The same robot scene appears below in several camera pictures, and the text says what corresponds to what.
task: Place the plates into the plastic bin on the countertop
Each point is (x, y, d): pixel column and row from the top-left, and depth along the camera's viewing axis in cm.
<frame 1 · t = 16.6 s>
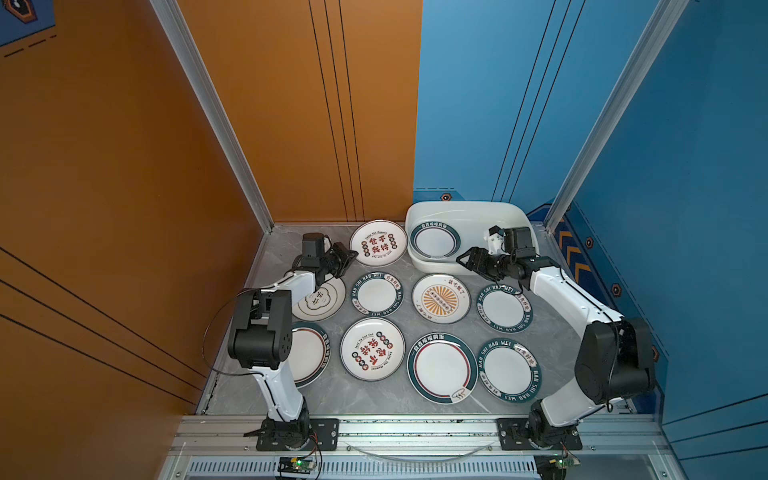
left hand: (360, 247, 96), fingers closed
right hand: (462, 262, 88), fingers open
green rim plate back left: (435, 239, 118), on the table
red character plate back: (379, 242, 101), point 12 cm above the table
cloud pattern white plate: (327, 301, 99), on the table
green lettered rim plate middle: (377, 293, 102), on the table
orange sunburst plate: (441, 298, 100), on the table
green lettered plate right middle: (504, 309, 96), point 2 cm above the table
green red rim plate front-left: (311, 354, 90), on the table
red character plate front: (372, 349, 89), on the table
large green rim plate front: (442, 368, 84), point 2 cm above the table
green lettered plate front right: (508, 373, 85), on the table

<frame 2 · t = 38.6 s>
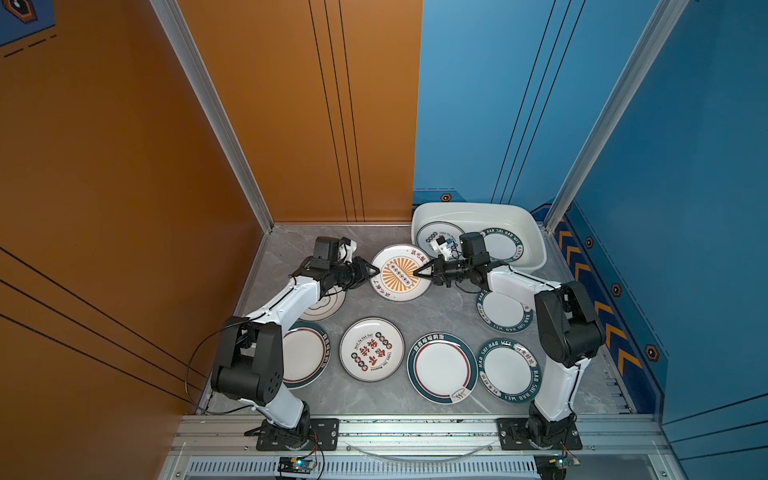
left hand: (378, 269, 87), fingers open
right hand: (414, 275, 87), fingers closed
green lettered rim plate middle: (502, 245, 115), on the table
orange sunburst plate: (396, 280, 89), point 14 cm above the table
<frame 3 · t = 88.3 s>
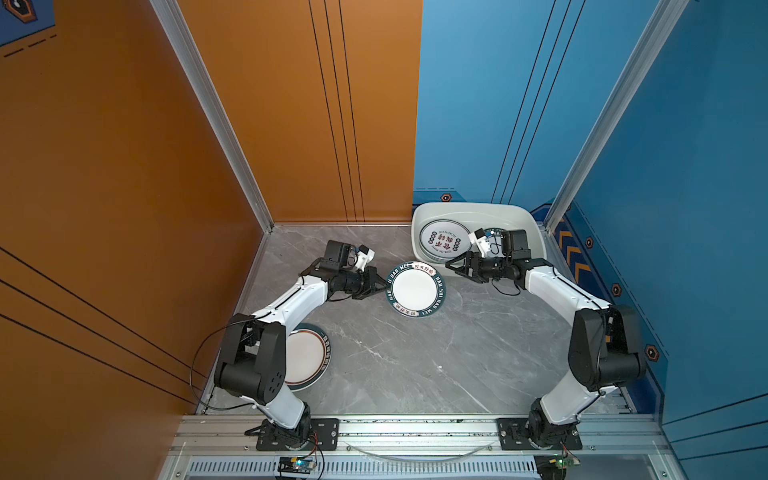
left hand: (391, 284, 85), fingers closed
right hand: (451, 268, 86), fingers open
red character plate front: (445, 239, 113), point 4 cm above the table
green lettered plate front right: (415, 289, 87), point 14 cm above the table
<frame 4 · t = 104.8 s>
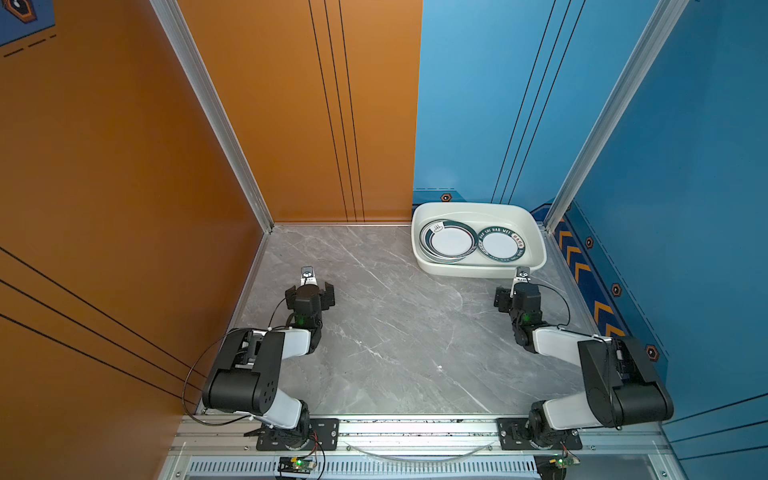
left hand: (311, 282, 93), fingers open
right hand: (511, 289, 94), fingers open
green red rim plate front-left: (447, 241, 111), point 5 cm above the table
green lettered plate front right: (501, 244, 115), on the table
